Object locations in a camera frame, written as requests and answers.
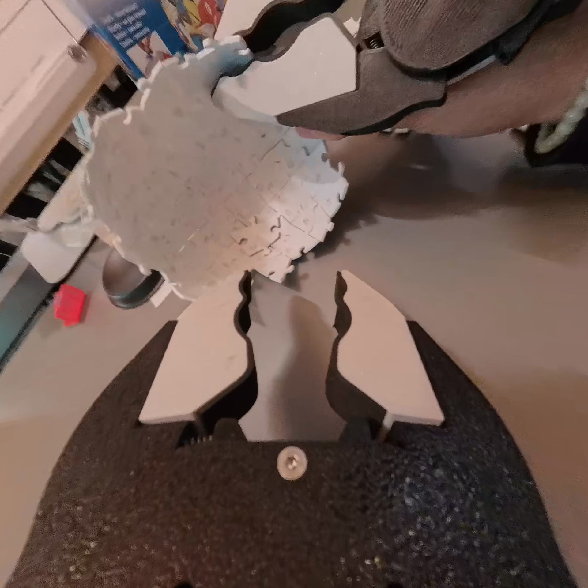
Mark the blue puzzle box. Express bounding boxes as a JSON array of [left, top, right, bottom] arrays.
[[89, 0, 228, 81]]

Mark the black dome stand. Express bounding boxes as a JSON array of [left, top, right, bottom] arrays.
[[102, 250, 165, 309]]

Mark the pale chain bracelet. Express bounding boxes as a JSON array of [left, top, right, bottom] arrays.
[[535, 78, 588, 154]]

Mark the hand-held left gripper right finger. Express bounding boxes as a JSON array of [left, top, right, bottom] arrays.
[[325, 270, 445, 429]]

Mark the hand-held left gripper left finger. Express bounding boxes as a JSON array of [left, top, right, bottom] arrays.
[[138, 271, 258, 427]]

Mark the red plastic block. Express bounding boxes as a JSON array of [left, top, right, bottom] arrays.
[[53, 284, 88, 327]]

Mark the grey partial puzzle ball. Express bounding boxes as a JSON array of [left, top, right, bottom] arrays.
[[83, 34, 350, 301]]

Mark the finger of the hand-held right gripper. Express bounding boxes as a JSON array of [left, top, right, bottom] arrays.
[[210, 13, 364, 127], [232, 0, 346, 52]]

